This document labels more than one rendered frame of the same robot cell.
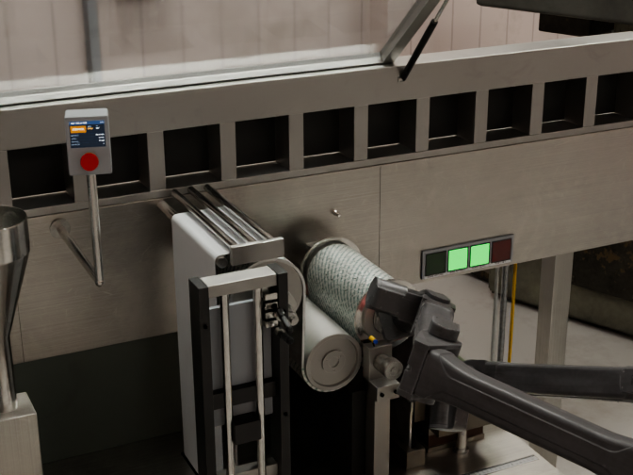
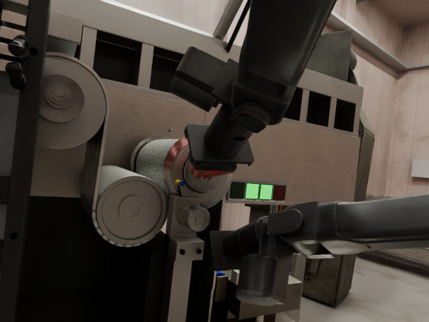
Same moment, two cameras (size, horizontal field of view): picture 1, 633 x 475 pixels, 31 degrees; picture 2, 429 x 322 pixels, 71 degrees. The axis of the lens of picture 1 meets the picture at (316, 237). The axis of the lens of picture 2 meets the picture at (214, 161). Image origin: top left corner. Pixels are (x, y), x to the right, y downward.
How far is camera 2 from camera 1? 1.70 m
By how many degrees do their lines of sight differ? 21
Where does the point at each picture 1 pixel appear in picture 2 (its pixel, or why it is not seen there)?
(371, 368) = (174, 222)
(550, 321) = (296, 259)
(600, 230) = (334, 195)
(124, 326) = not seen: outside the picture
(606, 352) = not seen: hidden behind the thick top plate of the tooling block
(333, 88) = (179, 36)
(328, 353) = (127, 197)
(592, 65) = (334, 91)
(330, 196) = (166, 115)
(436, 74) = not seen: hidden behind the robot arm
